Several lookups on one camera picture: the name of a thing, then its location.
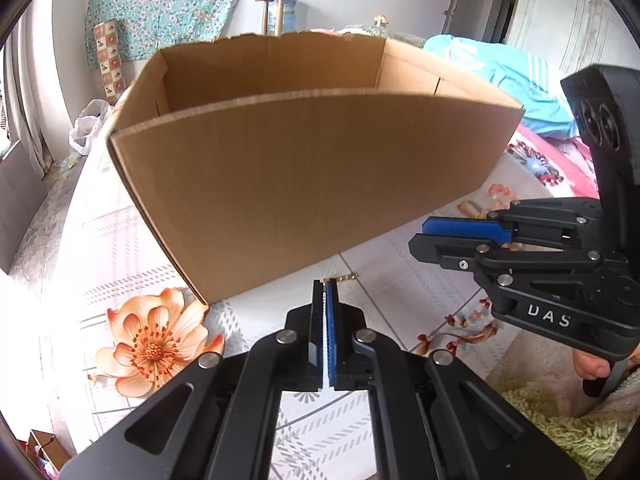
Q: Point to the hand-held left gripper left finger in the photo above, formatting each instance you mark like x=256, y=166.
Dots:
x=316, y=340

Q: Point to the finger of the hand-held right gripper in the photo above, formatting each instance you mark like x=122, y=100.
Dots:
x=460, y=227
x=440, y=252

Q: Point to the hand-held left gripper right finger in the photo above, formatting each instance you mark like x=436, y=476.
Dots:
x=332, y=350

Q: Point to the brown cardboard box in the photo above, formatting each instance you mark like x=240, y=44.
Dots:
x=300, y=185

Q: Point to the person's right hand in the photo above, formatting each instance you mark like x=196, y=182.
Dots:
x=590, y=365

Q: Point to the floral plaid table cover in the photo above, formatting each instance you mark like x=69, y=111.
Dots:
x=390, y=270

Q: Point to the white fleece blanket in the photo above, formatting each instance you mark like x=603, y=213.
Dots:
x=540, y=360

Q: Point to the pink floral blanket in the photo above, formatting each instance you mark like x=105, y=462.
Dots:
x=565, y=160

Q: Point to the green shaggy towel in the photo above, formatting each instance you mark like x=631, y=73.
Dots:
x=575, y=435

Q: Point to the blue striped garment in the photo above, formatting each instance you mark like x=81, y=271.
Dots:
x=500, y=65

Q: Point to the small mushroom figurine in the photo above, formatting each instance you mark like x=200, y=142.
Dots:
x=381, y=20

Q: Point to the green lace-edged pillow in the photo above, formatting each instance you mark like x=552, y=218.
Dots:
x=360, y=29

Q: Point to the white wardrobe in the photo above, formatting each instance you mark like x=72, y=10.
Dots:
x=550, y=15

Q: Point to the blue water bottle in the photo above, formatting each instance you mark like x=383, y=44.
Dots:
x=290, y=17

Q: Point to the small cardboard box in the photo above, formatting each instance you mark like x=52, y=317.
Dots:
x=45, y=447

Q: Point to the white plastic bag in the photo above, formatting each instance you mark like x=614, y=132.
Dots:
x=87, y=127

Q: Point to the patterned wrapping paper roll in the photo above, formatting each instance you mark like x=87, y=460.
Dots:
x=107, y=60

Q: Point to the teal floral hanging cloth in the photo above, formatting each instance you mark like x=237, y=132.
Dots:
x=165, y=5

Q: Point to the grey curtain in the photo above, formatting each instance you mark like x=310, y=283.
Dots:
x=27, y=110

